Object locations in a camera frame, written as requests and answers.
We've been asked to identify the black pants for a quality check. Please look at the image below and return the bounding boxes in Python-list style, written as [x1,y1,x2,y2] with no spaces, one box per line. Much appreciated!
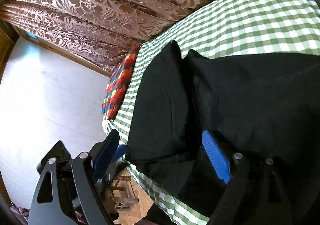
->
[126,41,319,219]

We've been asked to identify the wooden stool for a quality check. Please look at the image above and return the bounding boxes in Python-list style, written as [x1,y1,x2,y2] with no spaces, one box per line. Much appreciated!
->
[109,175,139,209]

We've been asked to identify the multicoloured checkered pillow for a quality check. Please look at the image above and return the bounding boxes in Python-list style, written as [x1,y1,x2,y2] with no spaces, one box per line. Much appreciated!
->
[101,45,140,120]

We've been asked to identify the green white checkered bedsheet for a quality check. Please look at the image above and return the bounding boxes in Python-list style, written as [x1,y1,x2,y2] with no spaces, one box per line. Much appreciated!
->
[103,0,319,224]

